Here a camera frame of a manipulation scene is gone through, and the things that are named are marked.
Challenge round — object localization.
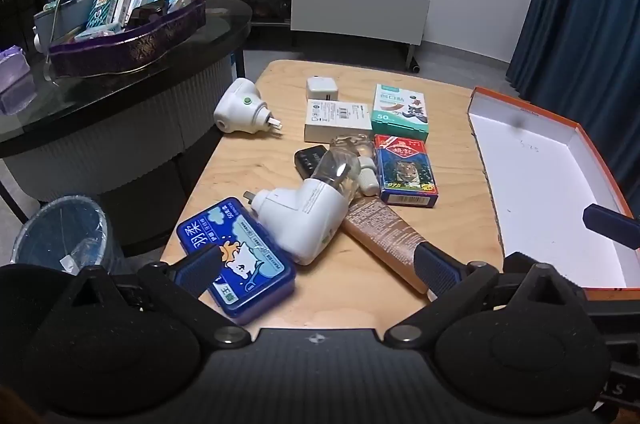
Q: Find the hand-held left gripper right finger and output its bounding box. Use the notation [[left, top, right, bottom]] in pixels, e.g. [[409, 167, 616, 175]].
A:
[[382, 241, 586, 351]]

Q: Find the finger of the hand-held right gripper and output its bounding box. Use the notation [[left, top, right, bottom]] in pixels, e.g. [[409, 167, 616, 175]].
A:
[[582, 203, 640, 250]]

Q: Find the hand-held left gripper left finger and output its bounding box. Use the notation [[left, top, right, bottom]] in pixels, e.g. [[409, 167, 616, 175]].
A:
[[60, 246, 253, 350]]

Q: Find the blue dental floss box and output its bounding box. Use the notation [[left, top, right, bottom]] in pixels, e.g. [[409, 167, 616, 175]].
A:
[[176, 196, 296, 326]]

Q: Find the brown cosmetic tube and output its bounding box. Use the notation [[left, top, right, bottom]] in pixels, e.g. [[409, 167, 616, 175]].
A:
[[341, 196, 436, 295]]

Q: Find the orange cardboard box lid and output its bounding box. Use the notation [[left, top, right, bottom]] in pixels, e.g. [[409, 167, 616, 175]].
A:
[[467, 86, 640, 300]]

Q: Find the tiger playing card box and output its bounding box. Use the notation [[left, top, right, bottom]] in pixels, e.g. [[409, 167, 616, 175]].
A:
[[374, 134, 439, 208]]

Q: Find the white elbow-shaped plug-in vaporizer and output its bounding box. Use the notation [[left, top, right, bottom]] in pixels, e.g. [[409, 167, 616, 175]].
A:
[[243, 147, 363, 266]]

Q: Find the small clear plastic case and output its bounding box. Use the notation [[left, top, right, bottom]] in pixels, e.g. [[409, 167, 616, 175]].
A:
[[330, 134, 377, 161]]

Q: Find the green bandage box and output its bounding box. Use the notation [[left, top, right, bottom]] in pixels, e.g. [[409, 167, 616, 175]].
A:
[[371, 83, 430, 143]]

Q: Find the white round plug-in vaporizer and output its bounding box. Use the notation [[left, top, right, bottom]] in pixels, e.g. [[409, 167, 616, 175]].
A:
[[213, 77, 285, 136]]

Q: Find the white adapter carton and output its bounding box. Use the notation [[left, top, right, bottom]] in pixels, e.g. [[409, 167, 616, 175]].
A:
[[303, 99, 373, 143]]

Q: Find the white cube charger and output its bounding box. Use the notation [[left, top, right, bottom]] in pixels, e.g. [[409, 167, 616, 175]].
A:
[[306, 76, 340, 103]]

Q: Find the small white bottle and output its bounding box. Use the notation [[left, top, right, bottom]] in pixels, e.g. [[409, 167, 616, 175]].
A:
[[356, 155, 382, 196]]

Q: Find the blue trash bin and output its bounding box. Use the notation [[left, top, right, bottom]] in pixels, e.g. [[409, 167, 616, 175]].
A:
[[11, 196, 126, 277]]

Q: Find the small black device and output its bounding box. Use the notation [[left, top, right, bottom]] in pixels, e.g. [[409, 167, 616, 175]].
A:
[[294, 145, 331, 180]]

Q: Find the black glass table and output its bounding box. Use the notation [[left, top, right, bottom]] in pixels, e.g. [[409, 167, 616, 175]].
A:
[[0, 0, 253, 255]]

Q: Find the blue curtain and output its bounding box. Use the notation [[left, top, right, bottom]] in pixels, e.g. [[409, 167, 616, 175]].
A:
[[505, 0, 640, 215]]

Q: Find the purple tray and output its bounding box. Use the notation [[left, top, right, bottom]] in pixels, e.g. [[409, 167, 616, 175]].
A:
[[48, 0, 207, 78]]

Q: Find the purple tissue pack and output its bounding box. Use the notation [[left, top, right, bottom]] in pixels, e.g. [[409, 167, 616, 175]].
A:
[[0, 46, 38, 115]]

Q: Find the white television cabinet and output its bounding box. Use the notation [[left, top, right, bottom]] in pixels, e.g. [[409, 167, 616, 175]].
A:
[[200, 0, 435, 72]]

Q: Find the pile of medicine boxes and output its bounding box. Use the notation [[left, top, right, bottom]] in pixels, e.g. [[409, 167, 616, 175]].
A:
[[65, 0, 198, 42]]

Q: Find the clear plastic organizer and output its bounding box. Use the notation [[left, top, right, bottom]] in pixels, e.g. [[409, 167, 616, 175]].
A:
[[34, 0, 96, 45]]

